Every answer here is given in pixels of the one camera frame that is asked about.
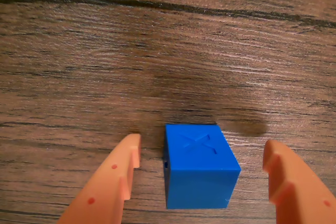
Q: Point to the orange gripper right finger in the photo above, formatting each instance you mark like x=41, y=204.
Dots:
x=302, y=195

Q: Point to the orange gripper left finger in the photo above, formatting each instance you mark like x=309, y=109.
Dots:
x=105, y=190

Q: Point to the blue cube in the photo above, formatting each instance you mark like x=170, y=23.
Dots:
x=199, y=166

